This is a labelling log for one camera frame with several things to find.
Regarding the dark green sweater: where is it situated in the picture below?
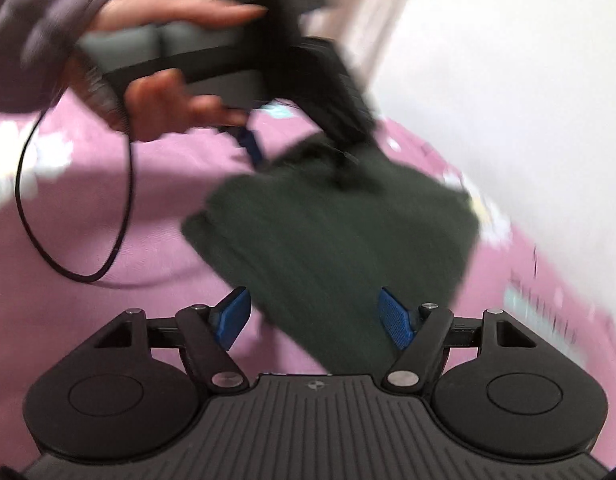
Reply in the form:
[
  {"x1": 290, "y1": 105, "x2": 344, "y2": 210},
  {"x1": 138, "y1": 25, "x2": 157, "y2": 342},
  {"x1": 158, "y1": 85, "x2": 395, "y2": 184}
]
[{"x1": 182, "y1": 132, "x2": 482, "y2": 377}]

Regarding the beige curtain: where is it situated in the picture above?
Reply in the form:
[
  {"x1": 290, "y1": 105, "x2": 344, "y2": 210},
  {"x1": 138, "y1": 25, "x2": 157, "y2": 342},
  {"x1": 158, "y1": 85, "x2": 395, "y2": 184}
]
[{"x1": 298, "y1": 0, "x2": 431, "y2": 86}]

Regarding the pink floral bed sheet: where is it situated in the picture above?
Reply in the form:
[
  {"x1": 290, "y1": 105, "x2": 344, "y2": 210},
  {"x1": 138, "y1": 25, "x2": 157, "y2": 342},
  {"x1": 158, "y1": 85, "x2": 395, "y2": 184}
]
[{"x1": 0, "y1": 95, "x2": 616, "y2": 471}]

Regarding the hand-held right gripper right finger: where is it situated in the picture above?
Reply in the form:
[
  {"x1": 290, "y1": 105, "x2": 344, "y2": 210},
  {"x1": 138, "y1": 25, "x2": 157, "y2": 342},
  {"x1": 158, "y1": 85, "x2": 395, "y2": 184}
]
[{"x1": 377, "y1": 286, "x2": 544, "y2": 395}]

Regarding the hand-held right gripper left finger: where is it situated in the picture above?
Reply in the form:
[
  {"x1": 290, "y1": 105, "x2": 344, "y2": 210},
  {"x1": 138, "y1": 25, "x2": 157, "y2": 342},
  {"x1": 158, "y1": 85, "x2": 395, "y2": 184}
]
[{"x1": 85, "y1": 286, "x2": 252, "y2": 395}]

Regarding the person's left hand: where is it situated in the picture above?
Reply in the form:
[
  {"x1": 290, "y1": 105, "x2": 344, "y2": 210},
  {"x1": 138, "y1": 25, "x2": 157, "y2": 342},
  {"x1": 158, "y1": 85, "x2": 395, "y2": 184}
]
[{"x1": 93, "y1": 0, "x2": 269, "y2": 143}]

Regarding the black cable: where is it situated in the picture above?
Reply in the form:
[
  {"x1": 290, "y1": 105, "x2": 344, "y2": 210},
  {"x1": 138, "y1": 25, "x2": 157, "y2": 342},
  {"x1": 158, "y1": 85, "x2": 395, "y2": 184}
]
[{"x1": 15, "y1": 57, "x2": 136, "y2": 283}]

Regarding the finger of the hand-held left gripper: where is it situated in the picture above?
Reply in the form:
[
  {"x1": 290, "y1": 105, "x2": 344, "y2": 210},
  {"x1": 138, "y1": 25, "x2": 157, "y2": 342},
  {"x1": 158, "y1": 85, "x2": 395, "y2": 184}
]
[{"x1": 239, "y1": 126, "x2": 265, "y2": 167}]

